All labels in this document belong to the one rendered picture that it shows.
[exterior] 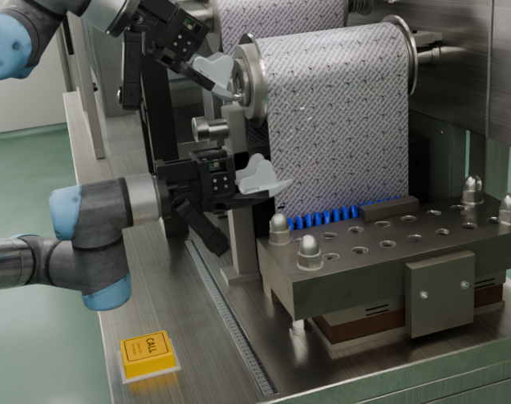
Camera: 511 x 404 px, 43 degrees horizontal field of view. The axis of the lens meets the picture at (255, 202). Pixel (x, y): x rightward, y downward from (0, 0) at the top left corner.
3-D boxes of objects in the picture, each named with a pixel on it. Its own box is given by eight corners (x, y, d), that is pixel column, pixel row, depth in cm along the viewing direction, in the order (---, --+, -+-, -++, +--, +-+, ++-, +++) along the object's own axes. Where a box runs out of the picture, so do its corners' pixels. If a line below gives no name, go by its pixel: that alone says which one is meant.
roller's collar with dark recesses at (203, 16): (177, 35, 125) (172, 0, 123) (208, 31, 127) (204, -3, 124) (184, 38, 119) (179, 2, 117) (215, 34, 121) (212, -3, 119)
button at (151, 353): (121, 353, 98) (119, 340, 97) (168, 342, 99) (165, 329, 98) (127, 380, 91) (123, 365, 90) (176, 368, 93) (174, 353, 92)
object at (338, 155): (276, 227, 106) (267, 115, 99) (407, 199, 112) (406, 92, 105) (277, 228, 106) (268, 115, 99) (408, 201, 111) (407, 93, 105)
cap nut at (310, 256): (293, 262, 92) (290, 233, 90) (317, 257, 93) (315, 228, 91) (302, 273, 88) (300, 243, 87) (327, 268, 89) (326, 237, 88)
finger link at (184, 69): (217, 84, 95) (166, 50, 92) (212, 93, 96) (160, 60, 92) (211, 80, 100) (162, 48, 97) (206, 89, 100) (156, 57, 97)
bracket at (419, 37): (395, 42, 111) (395, 30, 110) (425, 38, 112) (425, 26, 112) (410, 46, 106) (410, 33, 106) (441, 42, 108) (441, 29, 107)
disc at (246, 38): (242, 119, 112) (233, 30, 107) (245, 119, 112) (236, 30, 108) (269, 136, 99) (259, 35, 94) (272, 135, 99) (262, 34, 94)
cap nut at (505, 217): (491, 219, 100) (492, 191, 98) (512, 214, 100) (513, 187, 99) (506, 227, 96) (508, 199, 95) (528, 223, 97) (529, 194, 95)
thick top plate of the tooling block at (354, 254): (259, 272, 103) (256, 237, 101) (480, 223, 113) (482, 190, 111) (294, 321, 89) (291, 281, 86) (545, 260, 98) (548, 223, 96)
